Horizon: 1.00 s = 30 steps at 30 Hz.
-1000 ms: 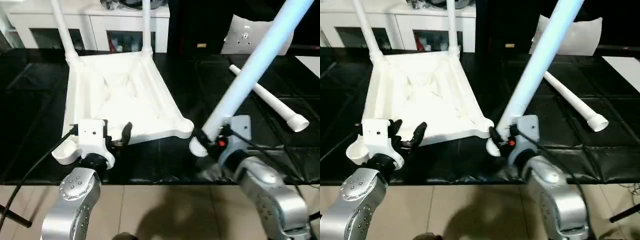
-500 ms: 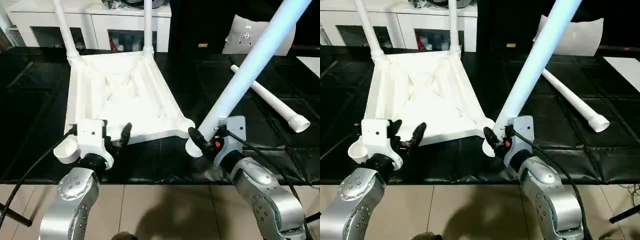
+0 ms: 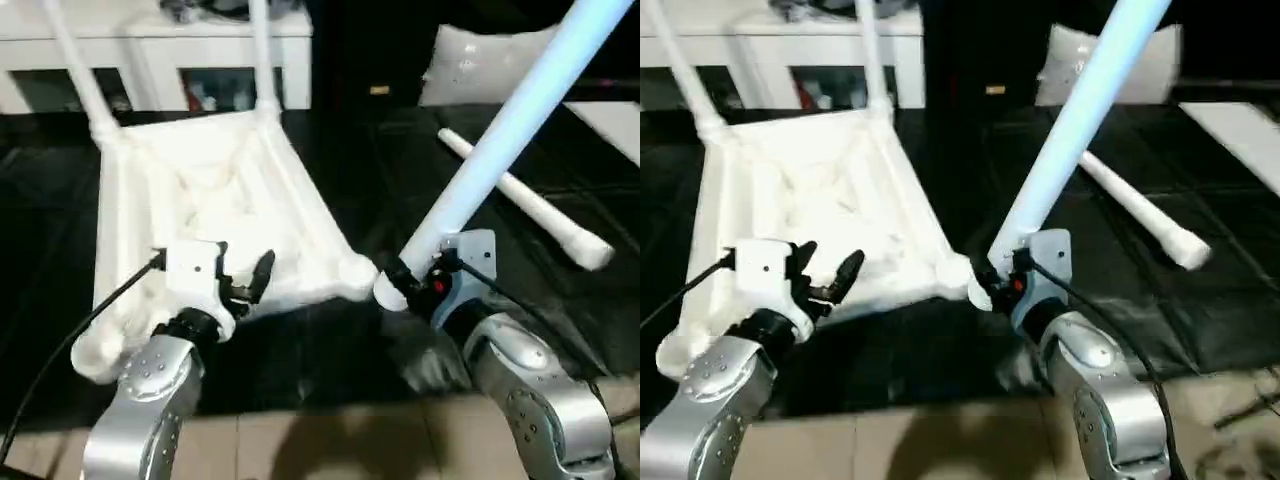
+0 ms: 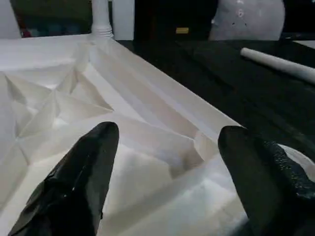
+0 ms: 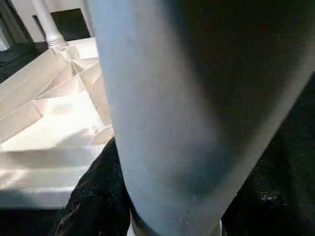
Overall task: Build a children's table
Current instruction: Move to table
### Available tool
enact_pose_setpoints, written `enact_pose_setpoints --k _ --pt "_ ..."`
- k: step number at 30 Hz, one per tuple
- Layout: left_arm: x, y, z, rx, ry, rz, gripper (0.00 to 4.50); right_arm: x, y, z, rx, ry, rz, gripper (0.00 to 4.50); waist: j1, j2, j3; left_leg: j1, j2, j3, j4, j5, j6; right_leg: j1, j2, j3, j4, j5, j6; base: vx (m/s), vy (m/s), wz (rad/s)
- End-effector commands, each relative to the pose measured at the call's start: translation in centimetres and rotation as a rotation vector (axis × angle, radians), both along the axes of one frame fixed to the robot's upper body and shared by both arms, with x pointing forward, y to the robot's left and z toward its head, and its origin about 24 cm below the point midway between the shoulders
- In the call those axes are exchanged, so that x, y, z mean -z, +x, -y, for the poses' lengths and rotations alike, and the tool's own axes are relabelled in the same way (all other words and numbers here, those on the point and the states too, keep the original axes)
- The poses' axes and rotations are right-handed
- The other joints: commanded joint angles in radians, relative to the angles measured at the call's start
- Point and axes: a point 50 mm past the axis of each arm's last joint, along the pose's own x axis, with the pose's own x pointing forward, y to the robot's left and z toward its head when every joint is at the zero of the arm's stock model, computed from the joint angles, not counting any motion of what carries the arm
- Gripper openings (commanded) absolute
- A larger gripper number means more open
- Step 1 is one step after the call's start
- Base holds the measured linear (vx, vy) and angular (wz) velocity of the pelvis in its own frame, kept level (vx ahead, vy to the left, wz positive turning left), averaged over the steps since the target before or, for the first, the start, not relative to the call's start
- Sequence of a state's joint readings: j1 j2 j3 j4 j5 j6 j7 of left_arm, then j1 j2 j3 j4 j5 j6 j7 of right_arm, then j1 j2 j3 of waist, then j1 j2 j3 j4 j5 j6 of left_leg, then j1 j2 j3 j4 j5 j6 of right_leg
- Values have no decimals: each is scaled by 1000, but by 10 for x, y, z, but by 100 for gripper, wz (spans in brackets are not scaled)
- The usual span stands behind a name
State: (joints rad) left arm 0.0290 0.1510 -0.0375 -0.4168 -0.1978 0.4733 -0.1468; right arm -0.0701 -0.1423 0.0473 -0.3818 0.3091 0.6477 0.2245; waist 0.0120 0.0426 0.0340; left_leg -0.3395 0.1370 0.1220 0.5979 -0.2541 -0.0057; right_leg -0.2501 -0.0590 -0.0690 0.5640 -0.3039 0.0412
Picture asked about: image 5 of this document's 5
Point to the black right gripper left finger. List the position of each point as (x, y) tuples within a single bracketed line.
[(98, 196)]

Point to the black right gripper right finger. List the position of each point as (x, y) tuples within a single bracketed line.
[(275, 216)]

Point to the white plastic table top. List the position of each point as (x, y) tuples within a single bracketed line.
[(49, 123)]

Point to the white plastic table leg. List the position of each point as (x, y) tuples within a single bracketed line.
[(197, 98), (47, 22)]

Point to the black work mat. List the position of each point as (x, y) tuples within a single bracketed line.
[(302, 137)]

